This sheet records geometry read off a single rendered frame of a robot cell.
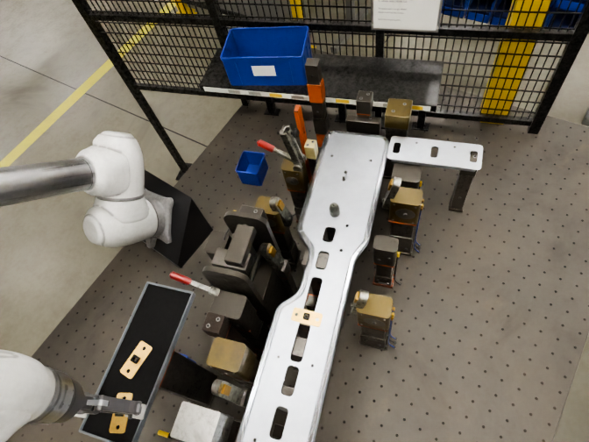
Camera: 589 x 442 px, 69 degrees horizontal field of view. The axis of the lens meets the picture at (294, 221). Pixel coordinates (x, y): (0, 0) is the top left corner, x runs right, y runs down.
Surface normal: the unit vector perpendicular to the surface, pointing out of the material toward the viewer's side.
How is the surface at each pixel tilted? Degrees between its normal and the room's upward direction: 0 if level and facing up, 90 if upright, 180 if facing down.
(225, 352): 0
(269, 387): 0
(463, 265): 0
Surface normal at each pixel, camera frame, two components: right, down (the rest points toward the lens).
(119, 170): 0.86, 0.08
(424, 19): -0.27, 0.86
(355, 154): -0.15, -0.49
